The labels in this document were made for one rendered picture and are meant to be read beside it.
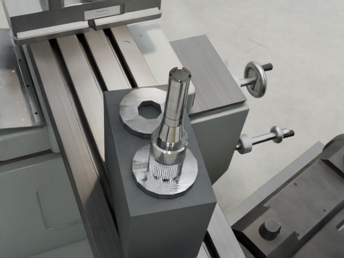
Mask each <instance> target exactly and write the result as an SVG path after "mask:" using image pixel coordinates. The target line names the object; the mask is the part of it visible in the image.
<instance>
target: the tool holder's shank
mask: <svg viewBox="0 0 344 258"><path fill-rule="evenodd" d="M190 81H191V72H190V71H189V70H188V69H186V68H184V67H182V69H178V67H174V68H172V69H171V70H170V72H169V76H168V83H167V90H166V98H165V105H164V113H163V118H162V121H161V123H160V126H159V129H158V135H159V137H160V138H161V139H162V141H163V142H164V143H166V144H175V143H177V142H178V141H180V140H181V139H182V137H183V134H184V133H183V118H184V112H185V107H186V102H187V96H188V91H189V86H190Z"/></svg>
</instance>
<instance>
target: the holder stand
mask: <svg viewBox="0 0 344 258"><path fill-rule="evenodd" d="M166 90H167V84H163V85H154V86H148V87H139V88H130V89H120V90H112V91H105V92H104V93H103V113H104V159H105V164H106V169H107V175H108V179H109V184H110V189H111V194H112V200H113V205H114V211H115V216H116V221H117V226H118V231H119V237H120V242H121V248H122V253H123V258H191V257H196V256H198V253H199V251H200V248H201V245H202V242H203V240H204V237H205V234H206V231H207V228H208V225H209V223H210V220H211V217H212V214H213V212H214V209H215V206H216V204H217V199H216V196H215V194H214V191H213V187H212V184H211V181H210V178H209V175H208V173H207V170H206V167H205V164H204V161H203V158H202V155H201V152H200V149H199V146H198V143H197V140H196V137H195V134H194V131H193V129H192V126H191V122H190V119H189V116H188V113H187V110H186V108H185V112H184V118H183V129H184V130H185V131H186V133H187V135H188V145H187V150H186V154H185V159H184V163H183V168H182V171H181V173H180V174H179V176H178V177H176V178H175V179H172V180H160V179H157V178H156V177H154V176H153V175H152V174H151V173H150V171H149V169H148V158H149V149H150V143H151V135H152V132H153V130H154V129H155V128H156V127H158V126H159V125H160V123H161V121H162V118H163V113H164V105H165V98H166Z"/></svg>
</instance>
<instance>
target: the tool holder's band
mask: <svg viewBox="0 0 344 258"><path fill-rule="evenodd" d="M158 129H159V126H158V127H156V128H155V129H154V130H153V132H152V135H151V140H150V143H151V146H152V148H153V149H154V151H155V152H156V153H158V154H159V155H162V156H164V157H176V156H179V155H181V154H182V153H184V152H185V150H186V149H187V145H188V135H187V133H186V131H185V130H183V133H184V134H183V137H182V139H181V140H180V141H178V142H177V143H175V144H166V143H164V142H163V141H162V139H161V138H160V137H159V135H158Z"/></svg>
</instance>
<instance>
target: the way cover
mask: <svg viewBox="0 0 344 258"><path fill-rule="evenodd" d="M6 30H7V31H6ZM10 43H11V44H10ZM9 45H10V46H9ZM8 48H9V49H8ZM9 52H10V53H9ZM21 60H22V61H21ZM5 68H6V69H5ZM13 71H14V72H13ZM1 87H2V88H1ZM24 88H25V89H24ZM7 90H8V91H7ZM8 98H10V99H8ZM16 102H17V103H16ZM30 103H31V104H30ZM1 114H2V116H1ZM29 114H30V115H29ZM13 116H14V117H13ZM11 117H12V118H11ZM34 126H45V122H44V119H43V116H42V113H41V110H40V107H39V104H38V100H37V97H36V94H35V91H34V87H33V84H32V81H31V77H30V74H29V71H28V68H27V65H26V61H25V58H24V55H23V52H22V49H21V46H20V45H16V44H15V43H14V41H13V38H12V34H11V31H10V28H0V129H6V128H20V127H34Z"/></svg>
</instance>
